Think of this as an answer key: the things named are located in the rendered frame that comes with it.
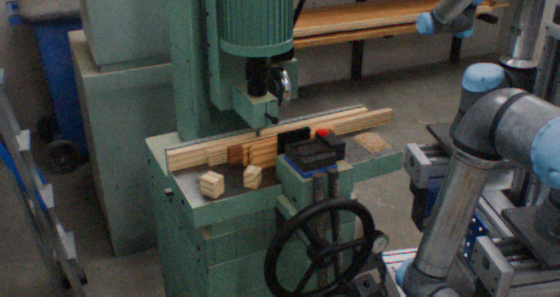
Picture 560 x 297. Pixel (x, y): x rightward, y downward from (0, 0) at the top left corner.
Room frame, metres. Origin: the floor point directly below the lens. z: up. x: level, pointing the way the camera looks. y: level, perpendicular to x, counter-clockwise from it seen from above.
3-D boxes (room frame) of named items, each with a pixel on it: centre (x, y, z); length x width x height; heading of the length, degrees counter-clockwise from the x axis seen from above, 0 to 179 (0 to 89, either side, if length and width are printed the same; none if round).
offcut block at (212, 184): (1.08, 0.15, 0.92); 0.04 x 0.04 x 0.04; 57
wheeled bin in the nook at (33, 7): (2.90, 1.12, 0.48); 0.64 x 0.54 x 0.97; 116
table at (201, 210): (1.20, -0.06, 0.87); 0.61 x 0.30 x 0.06; 116
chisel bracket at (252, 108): (1.29, 0.05, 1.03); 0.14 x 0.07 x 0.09; 26
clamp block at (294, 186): (1.13, -0.09, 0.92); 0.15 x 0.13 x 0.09; 116
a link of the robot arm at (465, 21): (1.81, -0.63, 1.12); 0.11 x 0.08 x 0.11; 113
